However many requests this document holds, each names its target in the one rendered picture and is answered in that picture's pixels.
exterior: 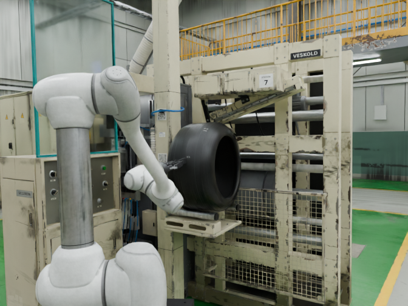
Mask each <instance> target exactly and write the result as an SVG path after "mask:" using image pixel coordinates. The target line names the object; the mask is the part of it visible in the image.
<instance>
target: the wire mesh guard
mask: <svg viewBox="0 0 408 306"><path fill-rule="evenodd" d="M239 190H242V191H245V200H246V191H253V194H254V191H257V215H255V216H257V218H258V216H259V215H258V207H260V206H258V203H261V202H258V199H262V198H258V192H265V193H266V198H265V199H266V207H262V208H266V220H265V221H266V229H264V230H266V233H263V234H266V254H267V247H268V246H267V243H268V242H267V239H269V238H267V221H268V220H267V217H269V216H267V213H270V225H269V226H270V229H268V230H270V247H269V248H270V251H269V252H270V264H271V261H273V260H271V235H273V234H271V226H272V225H271V222H273V221H271V204H273V203H271V200H274V212H272V213H274V230H272V231H274V252H272V253H274V264H275V262H276V261H275V244H276V243H275V240H277V239H275V236H278V235H275V209H277V208H275V205H280V204H275V193H281V194H283V209H282V210H283V218H281V219H284V201H289V200H284V194H288V195H289V194H292V201H291V202H292V205H288V206H292V210H291V211H292V214H288V215H292V219H291V220H292V223H288V224H292V228H291V229H292V255H289V256H292V263H293V247H295V246H293V238H294V237H293V229H294V228H293V220H294V219H293V211H295V210H293V202H296V201H293V194H296V195H297V215H294V216H297V224H294V225H297V229H296V230H297V233H294V234H297V238H296V239H297V242H294V243H297V247H296V248H297V251H294V252H297V256H296V257H297V260H295V261H297V283H295V284H297V292H295V293H297V294H293V293H289V292H285V291H280V289H281V288H280V285H282V284H280V285H279V290H275V289H272V288H267V287H263V261H262V267H261V268H262V271H261V272H262V284H261V285H262V286H259V280H260V279H259V276H260V275H259V263H260V262H259V259H260V258H259V246H261V245H259V242H261V241H259V240H258V274H256V275H258V283H257V284H258V285H254V284H251V278H252V277H251V274H252V273H251V270H252V269H251V252H249V253H250V256H249V257H250V260H249V261H250V281H249V282H250V283H247V280H246V282H243V272H244V271H243V260H245V259H243V256H244V255H243V242H241V243H242V263H241V264H242V267H241V268H242V279H241V280H242V281H239V278H238V280H236V279H237V278H236V269H235V277H233V278H235V280H234V279H232V274H233V273H231V279H229V278H225V272H226V271H224V275H223V276H224V277H221V266H220V270H219V271H220V276H218V274H217V273H215V274H217V275H213V274H211V272H210V274H205V268H206V270H207V255H205V245H207V244H205V241H206V239H205V237H202V260H203V276H208V277H212V278H215V279H220V280H223V281H228V282H232V283H235V284H240V285H245V286H248V287H253V288H257V289H260V290H265V291H270V292H273V293H277V294H282V295H286V296H290V297H293V298H298V299H303V300H306V301H310V302H315V303H318V304H323V305H325V194H321V193H312V192H297V191H281V190H272V189H256V188H240V187H239ZM267 192H270V203H269V204H270V212H267ZM271 192H272V193H274V199H271ZM298 195H303V196H306V202H305V203H306V211H303V212H306V216H305V217H306V225H303V226H306V230H305V231H306V239H304V240H306V248H303V249H306V253H305V254H306V262H305V263H306V271H305V272H306V280H305V281H306V297H305V296H301V295H298V275H299V274H298V262H300V261H298V253H300V252H298V230H299V229H298ZM307 196H311V197H312V196H319V197H322V203H318V204H322V208H319V209H322V213H320V214H322V218H321V219H322V232H319V233H322V237H321V238H322V246H321V247H322V255H321V256H322V260H320V261H322V265H321V266H322V274H320V275H322V279H321V280H322V284H321V285H322V288H320V289H322V293H320V294H322V301H317V299H313V298H311V297H312V295H311V297H307V291H309V290H307V282H309V281H307V268H308V267H307V259H309V258H307V250H309V249H307V245H308V244H307V236H309V235H307V231H308V230H307V222H310V221H307V217H308V216H307V208H311V207H307V203H309V202H307ZM238 197H242V196H238ZM238 201H242V200H238ZM278 201H280V200H278ZM311 204H312V202H311ZM315 204H316V203H315ZM241 205H242V204H241ZM250 207H251V206H250ZM315 208H317V207H315ZM241 210H243V209H241ZM279 210H280V209H279ZM285 210H289V209H285ZM250 211H254V210H250ZM261 212H264V211H261ZM308 213H312V211H311V212H308ZM314 213H318V212H314ZM240 214H243V213H240ZM278 214H281V213H278ZM250 215H254V214H250ZM261 216H263V215H261ZM241 218H244V217H241ZM276 218H279V217H276ZM311 218H312V216H311ZM315 218H319V217H315ZM247 219H249V218H246V234H243V235H246V243H245V244H246V247H245V248H246V251H245V252H246V262H247V236H249V235H247V227H248V226H247V223H249V222H247ZM250 219H251V218H250ZM253 219H254V218H253ZM287 219H288V220H289V218H287ZM261 221H263V220H261ZM242 222H243V221H242ZM279 223H282V222H279ZM311 223H312V221H311ZM316 223H320V222H316ZM250 224H251V223H250ZM253 224H254V223H253ZM260 225H263V224H260ZM239 226H240V225H238V233H235V230H236V229H235V227H234V241H233V242H234V249H232V250H234V252H235V246H236V245H235V234H238V237H237V238H238V241H239V230H241V229H239ZM278 227H281V226H278ZM310 227H311V226H310ZM313 227H316V226H313ZM250 228H254V229H255V227H250ZM260 229H262V228H260ZM288 229H289V227H288ZM249 232H250V230H249ZM251 232H254V231H251ZM278 232H279V230H278ZM311 232H312V230H311ZM314 232H317V231H314ZM254 233H257V232H254ZM261 233H262V232H261ZM285 233H288V232H285ZM253 236H254V235H253ZM279 236H280V235H279ZM254 237H257V236H254ZM311 237H312V235H311ZM315 237H318V236H315ZM261 238H265V237H261ZM288 238H289V236H288ZM253 241H257V240H253ZM278 241H280V240H278ZM310 241H311V240H310ZM286 242H289V241H286ZM316 242H319V241H316ZM252 245H254V246H255V244H252ZM277 245H280V244H277ZM311 246H312V244H311ZM314 246H316V245H314ZM288 247H290V246H288ZM252 249H254V248H252ZM277 249H279V248H277ZM287 251H289V250H287ZM311 251H312V249H311ZM315 251H317V250H315ZM253 253H254V252H253ZM286 255H288V254H286ZM205 256H206V259H205ZM315 256H318V255H315ZM253 258H254V257H253ZM217 259H219V258H217ZM237 259H239V258H237ZM281 259H284V258H281ZM205 260H206V267H205ZM288 260H290V259H288ZM311 260H312V258H311ZM314 260H316V259H314ZM316 261H317V260H316ZM252 262H254V261H252ZM238 263H240V262H238ZM284 264H285V263H284ZM287 264H289V263H287ZM312 264H313V263H311V265H312ZM314 265H317V264H314ZM253 266H254V265H253ZM217 267H219V266H217ZM239 267H240V266H239ZM283 268H285V267H283ZM216 270H218V269H216ZM315 270H318V269H315ZM237 271H239V270H237ZM239 272H240V271H239ZM282 272H284V271H282ZM288 274H289V272H288ZM311 274H312V272H311ZM314 274H316V273H314ZM238 275H239V274H238ZM316 275H317V274H316ZM300 276H301V275H300ZM228 277H229V276H228ZM283 277H286V276H284V275H283ZM288 278H289V277H288ZM310 278H311V279H312V278H313V277H310ZM315 279H317V278H315ZM284 281H285V280H284ZM267 282H269V281H267ZM286 282H288V281H286ZM311 283H312V281H311ZM316 284H318V283H316ZM267 286H268V285H267ZM283 286H284V284H283ZM286 286H288V285H286ZM288 287H290V286H288ZM311 288H312V286H311ZM314 288H316V287H314ZM316 289H317V288H316ZM283 290H284V289H283ZM287 291H289V290H287ZM310 292H311V291H310ZM315 293H317V292H315ZM308 296H310V295H308ZM314 297H316V296H314ZM316 298H317V297H316Z"/></svg>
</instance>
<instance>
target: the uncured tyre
mask: <svg viewBox="0 0 408 306"><path fill-rule="evenodd" d="M191 126H193V127H191ZM204 128H209V129H208V131H207V132H202V131H203V129H204ZM186 155H191V159H186V163H185V164H183V166H182V167H180V168H178V170H175V169H173V170H171V171H169V172H168V173H167V176H168V179H170V180H171V181H172V182H173V183H174V185H175V187H176V188H177V189H178V192H179V193H180V194H181V195H182V197H183V199H184V201H183V206H182V207H183V208H184V209H191V210H196V211H206V212H212V213H218V212H221V211H224V210H226V209H227V208H228V207H229V206H230V205H231V204H232V203H233V201H234V200H235V198H236V196H237V193H238V190H239V186H240V179H241V157H240V150H239V145H238V142H237V140H236V137H235V135H234V134H233V132H232V131H231V130H230V129H229V128H228V127H227V126H226V125H224V124H223V123H218V122H209V123H193V124H189V125H186V126H184V127H182V128H181V129H180V130H179V131H178V133H177V135H176V136H175V137H174V139H173V141H172V143H171V145H170V148H169V152H168V159H167V162H171V161H174V160H176V161H177V160H179V159H181V158H186Z"/></svg>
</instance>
